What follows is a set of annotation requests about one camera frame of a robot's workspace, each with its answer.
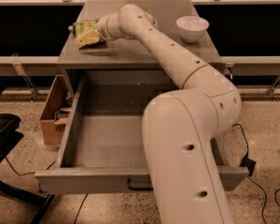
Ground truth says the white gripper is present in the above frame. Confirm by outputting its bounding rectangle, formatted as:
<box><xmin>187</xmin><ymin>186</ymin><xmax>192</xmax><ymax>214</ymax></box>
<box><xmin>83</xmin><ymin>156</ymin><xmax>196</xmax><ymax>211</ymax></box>
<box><xmin>75</xmin><ymin>13</ymin><xmax>125</xmax><ymax>47</ymax></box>

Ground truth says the green jalapeno chip bag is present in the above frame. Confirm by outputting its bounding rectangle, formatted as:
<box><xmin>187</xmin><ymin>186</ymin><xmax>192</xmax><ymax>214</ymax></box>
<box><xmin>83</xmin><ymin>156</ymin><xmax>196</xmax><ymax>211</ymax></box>
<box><xmin>68</xmin><ymin>20</ymin><xmax>98</xmax><ymax>42</ymax></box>

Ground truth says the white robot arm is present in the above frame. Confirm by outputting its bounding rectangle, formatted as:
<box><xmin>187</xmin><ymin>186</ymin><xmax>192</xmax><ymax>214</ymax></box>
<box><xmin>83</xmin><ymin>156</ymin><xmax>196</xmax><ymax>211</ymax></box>
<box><xmin>98</xmin><ymin>4</ymin><xmax>241</xmax><ymax>224</ymax></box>

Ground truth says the open grey top drawer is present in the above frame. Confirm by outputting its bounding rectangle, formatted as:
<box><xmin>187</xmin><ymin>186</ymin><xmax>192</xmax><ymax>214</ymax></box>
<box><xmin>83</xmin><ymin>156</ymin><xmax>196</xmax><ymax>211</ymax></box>
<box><xmin>35</xmin><ymin>69</ymin><xmax>246</xmax><ymax>194</ymax></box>

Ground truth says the grey metal cabinet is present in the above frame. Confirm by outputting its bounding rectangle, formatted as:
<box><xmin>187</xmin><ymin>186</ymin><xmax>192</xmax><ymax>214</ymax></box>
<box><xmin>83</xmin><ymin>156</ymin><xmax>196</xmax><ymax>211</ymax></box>
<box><xmin>58</xmin><ymin>0</ymin><xmax>221</xmax><ymax>94</ymax></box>

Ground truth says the brown cardboard box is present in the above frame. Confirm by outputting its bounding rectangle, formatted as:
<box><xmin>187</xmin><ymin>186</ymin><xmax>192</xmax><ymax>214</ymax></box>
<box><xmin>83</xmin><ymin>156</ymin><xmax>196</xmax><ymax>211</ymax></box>
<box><xmin>40</xmin><ymin>75</ymin><xmax>72</xmax><ymax>145</ymax></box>

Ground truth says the white ceramic bowl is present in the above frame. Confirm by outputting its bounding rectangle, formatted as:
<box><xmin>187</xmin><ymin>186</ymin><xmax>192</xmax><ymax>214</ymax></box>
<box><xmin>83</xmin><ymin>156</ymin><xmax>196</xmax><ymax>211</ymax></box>
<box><xmin>176</xmin><ymin>16</ymin><xmax>209</xmax><ymax>43</ymax></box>

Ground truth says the black power adapter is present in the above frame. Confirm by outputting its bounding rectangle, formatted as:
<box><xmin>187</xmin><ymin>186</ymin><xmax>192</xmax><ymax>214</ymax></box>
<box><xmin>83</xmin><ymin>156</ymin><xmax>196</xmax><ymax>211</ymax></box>
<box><xmin>240</xmin><ymin>156</ymin><xmax>256</xmax><ymax>176</ymax></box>

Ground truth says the grey metal rail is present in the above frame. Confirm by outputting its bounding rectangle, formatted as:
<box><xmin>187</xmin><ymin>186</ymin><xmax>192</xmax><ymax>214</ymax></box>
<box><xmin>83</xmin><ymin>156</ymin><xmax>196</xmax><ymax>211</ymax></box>
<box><xmin>0</xmin><ymin>56</ymin><xmax>61</xmax><ymax>77</ymax></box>

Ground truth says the black chair frame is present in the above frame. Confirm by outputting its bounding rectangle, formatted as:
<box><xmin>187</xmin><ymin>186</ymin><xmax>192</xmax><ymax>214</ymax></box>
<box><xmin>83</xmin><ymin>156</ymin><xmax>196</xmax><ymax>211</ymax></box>
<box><xmin>0</xmin><ymin>91</ymin><xmax>56</xmax><ymax>224</ymax></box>

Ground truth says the black floor cable left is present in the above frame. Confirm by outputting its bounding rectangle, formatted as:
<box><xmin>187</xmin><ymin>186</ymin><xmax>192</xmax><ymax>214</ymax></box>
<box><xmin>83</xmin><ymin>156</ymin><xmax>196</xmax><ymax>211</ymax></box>
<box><xmin>4</xmin><ymin>156</ymin><xmax>56</xmax><ymax>177</ymax></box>

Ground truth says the black drawer handle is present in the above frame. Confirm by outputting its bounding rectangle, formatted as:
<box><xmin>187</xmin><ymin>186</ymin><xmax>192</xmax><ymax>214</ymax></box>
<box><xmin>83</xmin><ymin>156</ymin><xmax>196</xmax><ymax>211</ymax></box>
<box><xmin>127</xmin><ymin>179</ymin><xmax>153</xmax><ymax>192</ymax></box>

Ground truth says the black adapter cable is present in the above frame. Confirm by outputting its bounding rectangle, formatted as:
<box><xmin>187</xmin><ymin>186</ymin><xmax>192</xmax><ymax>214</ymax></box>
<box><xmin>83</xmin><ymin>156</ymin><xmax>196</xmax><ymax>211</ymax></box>
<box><xmin>231</xmin><ymin>123</ymin><xmax>268</xmax><ymax>224</ymax></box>

